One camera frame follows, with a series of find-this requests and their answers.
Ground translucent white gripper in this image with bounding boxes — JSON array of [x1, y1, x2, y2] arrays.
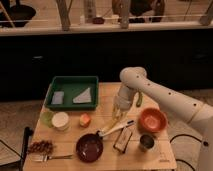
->
[[112, 85, 136, 121]]

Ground yellow banana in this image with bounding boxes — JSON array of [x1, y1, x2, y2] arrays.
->
[[100, 119, 121, 134]]

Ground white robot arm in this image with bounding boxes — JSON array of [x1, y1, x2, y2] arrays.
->
[[113, 67, 213, 171]]

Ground orange bowl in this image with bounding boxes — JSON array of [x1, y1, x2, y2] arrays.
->
[[138, 107, 168, 133]]

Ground dark purple bowl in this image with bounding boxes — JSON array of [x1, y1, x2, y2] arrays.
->
[[76, 133, 103, 163]]

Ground green pepper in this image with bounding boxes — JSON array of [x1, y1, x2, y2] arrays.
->
[[136, 92, 143, 107]]

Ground grey triangular cloth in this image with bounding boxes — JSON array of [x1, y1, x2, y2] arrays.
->
[[73, 87, 92, 103]]

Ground dark rectangular brush block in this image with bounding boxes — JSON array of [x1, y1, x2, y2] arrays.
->
[[113, 127, 132, 153]]

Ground orange toy fruit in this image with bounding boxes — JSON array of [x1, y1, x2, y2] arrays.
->
[[79, 113, 91, 127]]

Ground metal cup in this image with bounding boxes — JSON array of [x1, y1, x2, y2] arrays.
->
[[139, 134, 155, 152]]

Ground green plastic tray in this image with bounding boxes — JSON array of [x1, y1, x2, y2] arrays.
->
[[45, 76, 99, 111]]

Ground white cup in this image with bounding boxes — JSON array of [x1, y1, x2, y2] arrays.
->
[[52, 112, 69, 131]]

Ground light green cup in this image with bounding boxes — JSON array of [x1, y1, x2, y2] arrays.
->
[[40, 111, 54, 128]]

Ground silver fork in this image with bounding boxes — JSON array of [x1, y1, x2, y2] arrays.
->
[[33, 155, 72, 162]]

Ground black cable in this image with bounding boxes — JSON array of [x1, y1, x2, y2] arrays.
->
[[169, 133, 203, 171]]

